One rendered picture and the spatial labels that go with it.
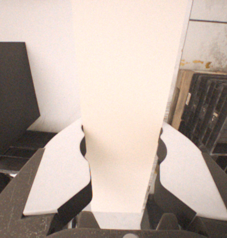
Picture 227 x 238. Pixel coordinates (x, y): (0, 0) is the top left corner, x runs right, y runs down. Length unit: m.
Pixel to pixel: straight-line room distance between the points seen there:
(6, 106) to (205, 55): 1.34
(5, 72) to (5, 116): 0.13
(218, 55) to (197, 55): 0.17
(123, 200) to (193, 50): 1.27
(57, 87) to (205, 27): 1.16
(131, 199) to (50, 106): 0.50
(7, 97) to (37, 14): 0.27
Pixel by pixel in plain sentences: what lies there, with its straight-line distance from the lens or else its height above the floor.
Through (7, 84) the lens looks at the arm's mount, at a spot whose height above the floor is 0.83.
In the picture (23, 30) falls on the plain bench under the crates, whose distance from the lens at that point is 0.59.
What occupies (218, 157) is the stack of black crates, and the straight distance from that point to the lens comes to 1.42.
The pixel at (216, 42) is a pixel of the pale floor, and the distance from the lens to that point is 1.43.
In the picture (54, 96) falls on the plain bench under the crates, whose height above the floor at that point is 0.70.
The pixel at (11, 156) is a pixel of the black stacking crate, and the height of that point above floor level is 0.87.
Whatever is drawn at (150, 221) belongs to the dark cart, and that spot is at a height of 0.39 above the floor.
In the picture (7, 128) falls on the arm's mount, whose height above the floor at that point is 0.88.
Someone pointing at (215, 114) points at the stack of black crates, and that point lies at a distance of 0.96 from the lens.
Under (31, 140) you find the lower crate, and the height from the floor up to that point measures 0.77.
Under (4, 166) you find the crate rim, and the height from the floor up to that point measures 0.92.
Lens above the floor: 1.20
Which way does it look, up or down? 61 degrees down
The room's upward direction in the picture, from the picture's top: 177 degrees counter-clockwise
